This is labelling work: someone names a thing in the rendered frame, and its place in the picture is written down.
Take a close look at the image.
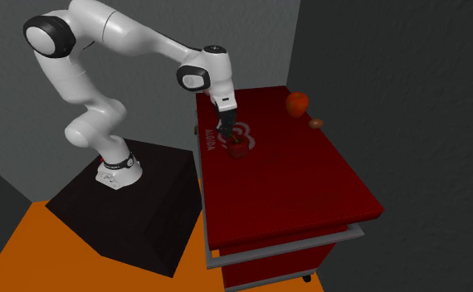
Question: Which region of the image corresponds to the red bell pepper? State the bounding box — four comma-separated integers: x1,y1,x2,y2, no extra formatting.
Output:
226,136,250,160

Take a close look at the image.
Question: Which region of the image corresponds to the red apple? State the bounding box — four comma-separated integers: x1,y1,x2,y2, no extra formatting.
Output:
285,91,310,119

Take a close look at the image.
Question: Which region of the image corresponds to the red chest freezer cart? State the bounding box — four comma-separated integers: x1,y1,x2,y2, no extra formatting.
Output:
192,85,385,292

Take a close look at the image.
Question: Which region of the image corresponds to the black robot stand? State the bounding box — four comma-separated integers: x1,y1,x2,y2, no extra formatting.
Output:
44,139,203,280

